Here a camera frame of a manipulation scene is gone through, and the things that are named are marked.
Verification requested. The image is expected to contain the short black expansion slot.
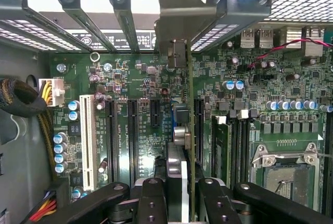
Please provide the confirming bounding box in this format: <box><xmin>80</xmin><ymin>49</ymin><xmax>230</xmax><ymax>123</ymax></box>
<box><xmin>150</xmin><ymin>98</ymin><xmax>162</xmax><ymax>128</ymax></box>

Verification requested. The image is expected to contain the metal expansion slot cover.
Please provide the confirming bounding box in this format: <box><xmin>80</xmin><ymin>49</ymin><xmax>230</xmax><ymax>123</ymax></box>
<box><xmin>0</xmin><ymin>0</ymin><xmax>91</xmax><ymax>53</ymax></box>
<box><xmin>109</xmin><ymin>0</ymin><xmax>141</xmax><ymax>53</ymax></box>
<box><xmin>191</xmin><ymin>0</ymin><xmax>273</xmax><ymax>52</ymax></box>
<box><xmin>57</xmin><ymin>0</ymin><xmax>118</xmax><ymax>53</ymax></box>

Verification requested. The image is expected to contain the white expansion slot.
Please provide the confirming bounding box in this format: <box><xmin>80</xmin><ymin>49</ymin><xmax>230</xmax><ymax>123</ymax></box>
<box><xmin>79</xmin><ymin>94</ymin><xmax>97</xmax><ymax>192</ymax></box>

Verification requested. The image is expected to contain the open black PC case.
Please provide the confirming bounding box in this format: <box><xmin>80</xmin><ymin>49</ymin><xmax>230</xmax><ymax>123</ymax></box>
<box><xmin>0</xmin><ymin>0</ymin><xmax>333</xmax><ymax>224</ymax></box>

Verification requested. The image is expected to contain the CPU socket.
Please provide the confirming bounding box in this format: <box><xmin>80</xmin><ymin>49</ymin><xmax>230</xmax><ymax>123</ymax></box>
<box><xmin>251</xmin><ymin>142</ymin><xmax>324</xmax><ymax>209</ymax></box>

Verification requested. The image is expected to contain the yellow and black wire bundle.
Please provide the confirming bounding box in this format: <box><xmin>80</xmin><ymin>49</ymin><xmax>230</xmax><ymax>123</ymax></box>
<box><xmin>36</xmin><ymin>81</ymin><xmax>57</xmax><ymax>180</ymax></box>

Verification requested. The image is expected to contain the large metal port housing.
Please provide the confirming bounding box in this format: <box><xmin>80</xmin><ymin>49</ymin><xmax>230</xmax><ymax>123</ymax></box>
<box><xmin>277</xmin><ymin>25</ymin><xmax>305</xmax><ymax>47</ymax></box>
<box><xmin>303</xmin><ymin>25</ymin><xmax>325</xmax><ymax>57</ymax></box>

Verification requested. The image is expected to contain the green motherboard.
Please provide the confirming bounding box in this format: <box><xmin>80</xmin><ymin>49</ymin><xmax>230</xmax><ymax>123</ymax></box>
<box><xmin>48</xmin><ymin>35</ymin><xmax>333</xmax><ymax>219</ymax></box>

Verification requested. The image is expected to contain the black braided cable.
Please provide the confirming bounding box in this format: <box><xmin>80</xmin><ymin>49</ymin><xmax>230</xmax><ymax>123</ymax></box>
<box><xmin>0</xmin><ymin>78</ymin><xmax>49</xmax><ymax>118</ymax></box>

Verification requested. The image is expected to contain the black RAM slot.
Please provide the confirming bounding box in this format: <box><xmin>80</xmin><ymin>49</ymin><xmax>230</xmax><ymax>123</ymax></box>
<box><xmin>231</xmin><ymin>109</ymin><xmax>252</xmax><ymax>189</ymax></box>
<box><xmin>322</xmin><ymin>112</ymin><xmax>333</xmax><ymax>217</ymax></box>

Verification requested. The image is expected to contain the red and black twisted wire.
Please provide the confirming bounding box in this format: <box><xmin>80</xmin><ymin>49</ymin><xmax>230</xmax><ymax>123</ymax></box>
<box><xmin>247</xmin><ymin>38</ymin><xmax>333</xmax><ymax>84</ymax></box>

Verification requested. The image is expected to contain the blue expansion slot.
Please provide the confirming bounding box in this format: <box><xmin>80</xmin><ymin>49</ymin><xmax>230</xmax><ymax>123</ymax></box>
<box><xmin>170</xmin><ymin>100</ymin><xmax>183</xmax><ymax>141</ymax></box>

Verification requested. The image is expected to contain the white printed label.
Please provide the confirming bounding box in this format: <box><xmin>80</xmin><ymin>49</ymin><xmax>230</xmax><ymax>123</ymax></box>
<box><xmin>65</xmin><ymin>28</ymin><xmax>159</xmax><ymax>52</ymax></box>

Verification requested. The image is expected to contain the green RAM stick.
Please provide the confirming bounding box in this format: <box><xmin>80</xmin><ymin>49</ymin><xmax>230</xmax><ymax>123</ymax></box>
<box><xmin>212</xmin><ymin>116</ymin><xmax>232</xmax><ymax>191</ymax></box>

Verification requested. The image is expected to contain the red orange yellow wire bundle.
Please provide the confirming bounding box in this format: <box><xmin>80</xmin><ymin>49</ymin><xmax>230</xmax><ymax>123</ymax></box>
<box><xmin>28</xmin><ymin>191</ymin><xmax>58</xmax><ymax>222</ymax></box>

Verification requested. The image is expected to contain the white power connector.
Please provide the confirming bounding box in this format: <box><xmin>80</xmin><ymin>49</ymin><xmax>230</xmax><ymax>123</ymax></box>
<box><xmin>38</xmin><ymin>77</ymin><xmax>66</xmax><ymax>108</ymax></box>

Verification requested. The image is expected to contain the metal USB port housing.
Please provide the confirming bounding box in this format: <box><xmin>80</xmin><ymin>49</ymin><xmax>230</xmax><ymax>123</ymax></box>
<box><xmin>257</xmin><ymin>28</ymin><xmax>274</xmax><ymax>49</ymax></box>
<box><xmin>240</xmin><ymin>28</ymin><xmax>258</xmax><ymax>49</ymax></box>

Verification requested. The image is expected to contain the long black expansion slot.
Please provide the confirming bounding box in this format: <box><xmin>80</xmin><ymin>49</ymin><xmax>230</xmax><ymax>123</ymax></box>
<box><xmin>194</xmin><ymin>98</ymin><xmax>206</xmax><ymax>163</ymax></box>
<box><xmin>105</xmin><ymin>99</ymin><xmax>118</xmax><ymax>183</ymax></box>
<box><xmin>126</xmin><ymin>98</ymin><xmax>140</xmax><ymax>181</ymax></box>

